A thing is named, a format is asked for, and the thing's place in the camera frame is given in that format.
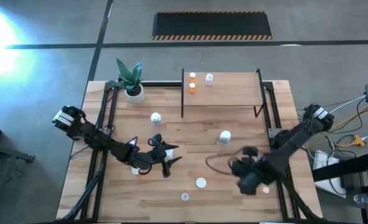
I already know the green plant in white pot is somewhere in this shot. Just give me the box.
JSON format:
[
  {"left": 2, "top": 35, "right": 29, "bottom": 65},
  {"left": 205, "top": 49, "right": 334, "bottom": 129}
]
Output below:
[{"left": 115, "top": 58, "right": 146, "bottom": 104}]

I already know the clear water bottle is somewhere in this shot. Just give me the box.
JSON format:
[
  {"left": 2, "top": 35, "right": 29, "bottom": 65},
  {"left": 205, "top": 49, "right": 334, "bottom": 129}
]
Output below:
[{"left": 353, "top": 193, "right": 368, "bottom": 205}]

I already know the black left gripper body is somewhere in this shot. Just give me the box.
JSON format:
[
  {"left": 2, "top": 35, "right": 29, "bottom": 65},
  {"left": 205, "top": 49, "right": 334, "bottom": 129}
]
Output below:
[{"left": 140, "top": 133, "right": 171, "bottom": 178}]

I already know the yellow power splitter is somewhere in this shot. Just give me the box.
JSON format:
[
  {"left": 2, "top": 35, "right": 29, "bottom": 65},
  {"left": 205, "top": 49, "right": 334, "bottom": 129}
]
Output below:
[{"left": 349, "top": 134, "right": 367, "bottom": 147}]

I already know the black hazard-striped floor mat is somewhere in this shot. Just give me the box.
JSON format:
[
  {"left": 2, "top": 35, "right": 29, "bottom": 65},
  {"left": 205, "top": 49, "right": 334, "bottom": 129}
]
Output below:
[{"left": 152, "top": 11, "right": 273, "bottom": 41}]

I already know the dark metal floor stand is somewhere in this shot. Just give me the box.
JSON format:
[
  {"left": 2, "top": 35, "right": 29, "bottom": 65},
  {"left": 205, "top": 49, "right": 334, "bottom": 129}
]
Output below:
[{"left": 0, "top": 139, "right": 35, "bottom": 164}]

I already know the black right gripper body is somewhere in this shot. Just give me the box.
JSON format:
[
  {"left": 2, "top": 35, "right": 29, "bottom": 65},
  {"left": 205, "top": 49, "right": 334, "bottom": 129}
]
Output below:
[{"left": 232, "top": 146, "right": 275, "bottom": 195}]

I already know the white power strip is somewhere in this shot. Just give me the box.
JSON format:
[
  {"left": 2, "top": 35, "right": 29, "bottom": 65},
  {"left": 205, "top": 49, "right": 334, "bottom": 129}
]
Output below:
[{"left": 313, "top": 150, "right": 348, "bottom": 197}]

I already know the wooden shelf with black frame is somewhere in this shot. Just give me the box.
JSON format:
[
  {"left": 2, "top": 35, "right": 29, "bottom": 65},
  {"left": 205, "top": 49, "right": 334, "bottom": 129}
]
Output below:
[{"left": 181, "top": 68, "right": 265, "bottom": 118}]

